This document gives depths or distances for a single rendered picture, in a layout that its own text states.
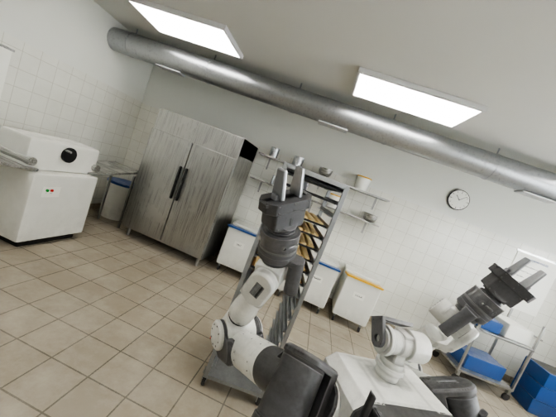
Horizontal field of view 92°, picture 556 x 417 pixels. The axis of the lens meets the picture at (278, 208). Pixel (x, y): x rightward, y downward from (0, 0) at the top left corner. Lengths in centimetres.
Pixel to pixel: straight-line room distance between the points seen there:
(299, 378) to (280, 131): 442
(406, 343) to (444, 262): 447
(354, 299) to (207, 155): 299
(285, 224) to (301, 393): 31
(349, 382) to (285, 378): 14
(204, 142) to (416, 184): 336
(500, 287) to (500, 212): 443
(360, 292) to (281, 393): 371
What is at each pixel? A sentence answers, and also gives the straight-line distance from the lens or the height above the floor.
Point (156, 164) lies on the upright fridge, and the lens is 446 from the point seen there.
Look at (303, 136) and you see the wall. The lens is 473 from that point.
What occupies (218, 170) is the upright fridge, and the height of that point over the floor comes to 149.
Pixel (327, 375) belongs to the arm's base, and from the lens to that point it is 65.
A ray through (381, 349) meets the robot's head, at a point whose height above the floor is 144.
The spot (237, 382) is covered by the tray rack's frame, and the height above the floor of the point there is 15.
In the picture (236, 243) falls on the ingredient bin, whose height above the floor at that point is 53.
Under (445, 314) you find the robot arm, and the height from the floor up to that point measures 150.
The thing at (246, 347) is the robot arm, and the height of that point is 130.
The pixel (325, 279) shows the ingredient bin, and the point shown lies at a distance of 415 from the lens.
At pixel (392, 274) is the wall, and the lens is 494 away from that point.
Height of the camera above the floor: 170
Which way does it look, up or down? 6 degrees down
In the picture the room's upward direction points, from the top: 21 degrees clockwise
